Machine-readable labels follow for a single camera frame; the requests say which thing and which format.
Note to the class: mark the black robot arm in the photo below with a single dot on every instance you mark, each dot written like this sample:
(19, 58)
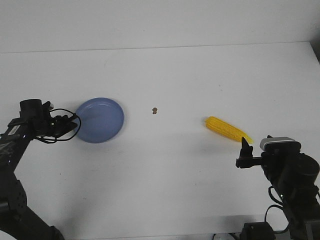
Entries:
(16, 218)
(292, 175)

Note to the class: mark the small brown table stain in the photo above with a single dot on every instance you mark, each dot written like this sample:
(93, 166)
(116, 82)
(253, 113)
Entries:
(154, 111)

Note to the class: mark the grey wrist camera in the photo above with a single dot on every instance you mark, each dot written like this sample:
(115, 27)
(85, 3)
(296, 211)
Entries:
(283, 143)

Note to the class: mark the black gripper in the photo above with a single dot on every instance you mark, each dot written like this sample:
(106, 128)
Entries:
(38, 117)
(246, 159)

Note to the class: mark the yellow corn cob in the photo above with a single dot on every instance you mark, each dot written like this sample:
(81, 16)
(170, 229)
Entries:
(226, 129)

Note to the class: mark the blue round plate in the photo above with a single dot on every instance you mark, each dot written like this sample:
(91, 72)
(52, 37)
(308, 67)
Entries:
(101, 119)

